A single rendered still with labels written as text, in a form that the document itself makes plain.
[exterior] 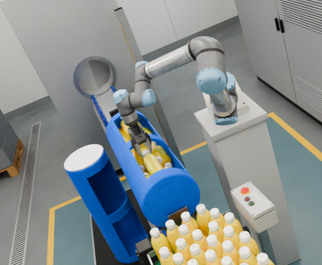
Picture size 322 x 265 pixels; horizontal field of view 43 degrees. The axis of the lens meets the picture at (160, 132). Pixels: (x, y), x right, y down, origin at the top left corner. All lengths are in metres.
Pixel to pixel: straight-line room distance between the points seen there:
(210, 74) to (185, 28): 5.53
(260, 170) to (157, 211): 0.73
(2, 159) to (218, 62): 4.08
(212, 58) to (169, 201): 0.68
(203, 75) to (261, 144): 0.80
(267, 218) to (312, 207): 1.55
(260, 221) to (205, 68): 0.65
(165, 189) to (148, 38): 5.31
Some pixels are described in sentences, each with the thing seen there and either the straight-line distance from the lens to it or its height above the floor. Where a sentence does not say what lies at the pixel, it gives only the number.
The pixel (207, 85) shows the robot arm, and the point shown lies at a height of 1.59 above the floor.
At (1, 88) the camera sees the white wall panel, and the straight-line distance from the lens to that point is 7.16.
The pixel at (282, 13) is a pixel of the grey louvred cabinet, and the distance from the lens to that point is 3.79.
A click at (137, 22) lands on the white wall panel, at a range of 6.89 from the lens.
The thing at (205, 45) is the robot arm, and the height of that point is 1.71.
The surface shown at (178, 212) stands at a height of 1.05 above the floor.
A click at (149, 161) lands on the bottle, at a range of 1.96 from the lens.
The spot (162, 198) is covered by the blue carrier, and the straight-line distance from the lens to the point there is 1.86.
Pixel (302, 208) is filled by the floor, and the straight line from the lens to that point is 3.25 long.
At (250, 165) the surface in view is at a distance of 2.31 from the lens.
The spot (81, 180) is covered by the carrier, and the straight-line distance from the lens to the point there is 2.64.
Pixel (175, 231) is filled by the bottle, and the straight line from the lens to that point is 1.77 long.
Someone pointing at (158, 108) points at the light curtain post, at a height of 0.87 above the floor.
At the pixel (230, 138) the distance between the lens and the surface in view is 2.18.
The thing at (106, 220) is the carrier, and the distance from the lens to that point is 2.82.
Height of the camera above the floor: 2.25
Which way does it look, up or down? 28 degrees down
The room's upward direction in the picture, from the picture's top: 22 degrees counter-clockwise
